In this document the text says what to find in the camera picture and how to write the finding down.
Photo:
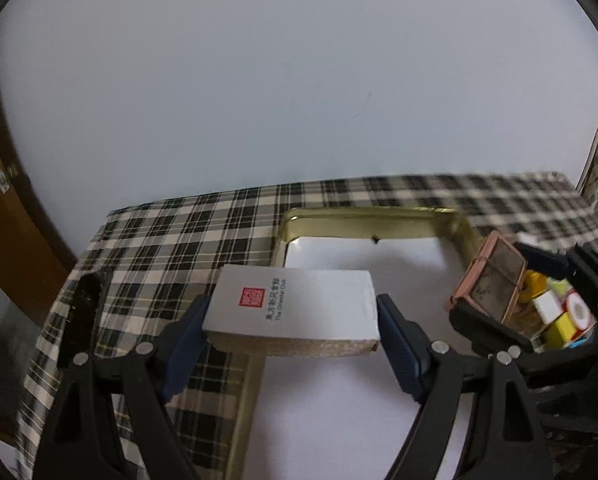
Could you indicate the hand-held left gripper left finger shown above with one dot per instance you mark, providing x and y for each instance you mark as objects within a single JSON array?
[{"x": 181, "y": 360}]

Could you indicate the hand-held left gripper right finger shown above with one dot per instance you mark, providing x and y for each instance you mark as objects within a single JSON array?
[{"x": 401, "y": 350}]

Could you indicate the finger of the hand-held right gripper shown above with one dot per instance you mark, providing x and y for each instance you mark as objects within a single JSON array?
[
  {"x": 544, "y": 259},
  {"x": 484, "y": 330}
]

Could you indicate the yellow cube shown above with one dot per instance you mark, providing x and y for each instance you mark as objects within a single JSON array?
[{"x": 561, "y": 332}]

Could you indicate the white toy block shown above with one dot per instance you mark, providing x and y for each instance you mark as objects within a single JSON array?
[{"x": 546, "y": 308}]

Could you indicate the pink clear plastic case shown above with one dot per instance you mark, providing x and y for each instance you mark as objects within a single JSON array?
[{"x": 489, "y": 280}]

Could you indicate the red tape roll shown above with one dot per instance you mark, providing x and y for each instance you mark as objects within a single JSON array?
[{"x": 579, "y": 312}]

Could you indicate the white box with red seal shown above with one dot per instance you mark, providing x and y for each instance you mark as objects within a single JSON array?
[{"x": 309, "y": 305}]

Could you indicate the gold metal tin tray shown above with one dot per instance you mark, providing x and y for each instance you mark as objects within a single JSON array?
[{"x": 354, "y": 225}]

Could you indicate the yellow toy block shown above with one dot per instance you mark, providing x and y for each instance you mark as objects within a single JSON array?
[{"x": 531, "y": 286}]

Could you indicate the black flat object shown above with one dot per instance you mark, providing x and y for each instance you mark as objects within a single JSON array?
[{"x": 86, "y": 305}]

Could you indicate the black white plaid tablecloth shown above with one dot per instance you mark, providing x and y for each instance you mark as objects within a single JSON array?
[{"x": 179, "y": 240}]

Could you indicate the wooden door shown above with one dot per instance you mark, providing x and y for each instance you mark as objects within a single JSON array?
[{"x": 9, "y": 260}]

